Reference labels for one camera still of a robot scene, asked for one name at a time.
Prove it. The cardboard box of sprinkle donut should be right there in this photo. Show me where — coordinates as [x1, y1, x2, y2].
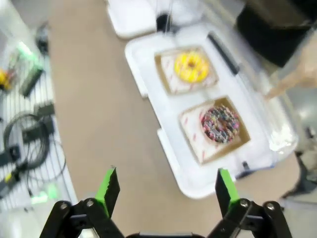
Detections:
[179, 96, 251, 166]

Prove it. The chocolate rainbow sprinkle donut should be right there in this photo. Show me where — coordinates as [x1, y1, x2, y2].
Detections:
[200, 105, 241, 145]

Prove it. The cardboard box of yellow donut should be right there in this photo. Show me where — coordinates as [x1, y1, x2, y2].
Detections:
[154, 45, 220, 97]

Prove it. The white tray with yellow donut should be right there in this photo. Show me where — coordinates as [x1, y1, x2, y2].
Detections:
[124, 30, 300, 199]

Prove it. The yellow glazed donut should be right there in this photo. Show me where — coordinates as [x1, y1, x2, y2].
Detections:
[174, 52, 211, 83]

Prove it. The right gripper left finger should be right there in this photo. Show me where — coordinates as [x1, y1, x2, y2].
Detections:
[47, 166, 125, 238]

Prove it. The black coiled floor cable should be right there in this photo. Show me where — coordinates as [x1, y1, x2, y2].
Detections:
[3, 113, 67, 182]

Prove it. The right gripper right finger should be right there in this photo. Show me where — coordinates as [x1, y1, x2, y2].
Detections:
[210, 168, 295, 238]

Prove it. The yellow floor object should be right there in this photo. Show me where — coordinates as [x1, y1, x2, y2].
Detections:
[0, 68, 12, 92]

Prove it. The black polo shirt torso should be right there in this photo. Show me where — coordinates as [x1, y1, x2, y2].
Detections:
[236, 0, 317, 68]

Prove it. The person's left hand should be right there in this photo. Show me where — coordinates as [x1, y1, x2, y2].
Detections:
[264, 59, 317, 100]

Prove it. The white tray with red donut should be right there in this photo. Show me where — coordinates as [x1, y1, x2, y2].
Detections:
[106, 0, 162, 40]

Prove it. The grey power strip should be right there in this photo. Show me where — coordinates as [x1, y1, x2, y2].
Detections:
[19, 41, 46, 97]

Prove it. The person's left forearm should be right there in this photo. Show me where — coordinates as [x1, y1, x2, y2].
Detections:
[300, 26, 317, 63]

